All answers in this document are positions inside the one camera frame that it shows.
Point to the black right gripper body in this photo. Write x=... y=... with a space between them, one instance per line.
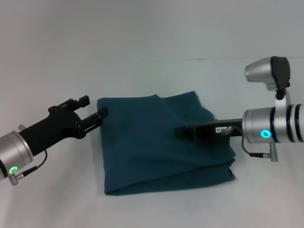
x=221 y=130

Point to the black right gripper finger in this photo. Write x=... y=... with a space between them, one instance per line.
x=186 y=132

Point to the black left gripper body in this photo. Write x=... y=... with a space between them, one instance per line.
x=54 y=128

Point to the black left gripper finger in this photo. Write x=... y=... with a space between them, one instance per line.
x=95 y=118
x=80 y=102

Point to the teal blue t-shirt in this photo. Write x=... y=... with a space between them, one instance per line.
x=161 y=147

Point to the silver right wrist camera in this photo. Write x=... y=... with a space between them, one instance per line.
x=266 y=71

